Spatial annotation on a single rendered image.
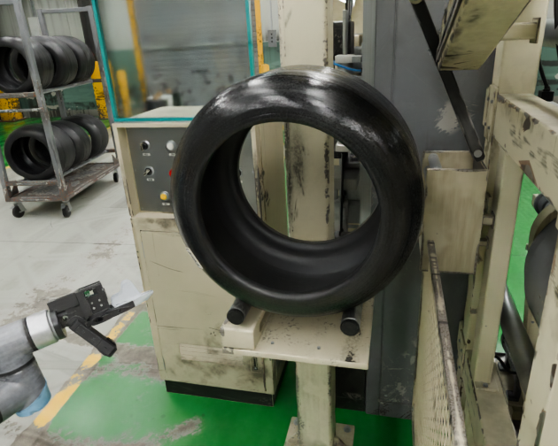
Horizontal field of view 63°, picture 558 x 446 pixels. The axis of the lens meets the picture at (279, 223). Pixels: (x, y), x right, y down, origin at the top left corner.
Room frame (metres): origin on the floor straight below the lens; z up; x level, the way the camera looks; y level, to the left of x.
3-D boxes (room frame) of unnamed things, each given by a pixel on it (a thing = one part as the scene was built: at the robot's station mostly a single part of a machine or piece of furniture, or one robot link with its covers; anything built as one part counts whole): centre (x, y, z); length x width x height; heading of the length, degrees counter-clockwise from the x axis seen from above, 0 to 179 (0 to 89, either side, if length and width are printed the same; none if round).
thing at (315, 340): (1.09, -0.06, 0.80); 0.37 x 0.36 x 0.02; 75
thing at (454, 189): (1.21, -0.48, 1.05); 0.20 x 0.15 x 0.30; 165
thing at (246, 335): (1.13, 0.08, 0.84); 0.36 x 0.09 x 0.06; 165
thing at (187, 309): (1.82, 0.28, 0.63); 0.56 x 0.41 x 1.27; 75
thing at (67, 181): (4.80, 2.22, 0.96); 1.36 x 0.71 x 1.92; 169
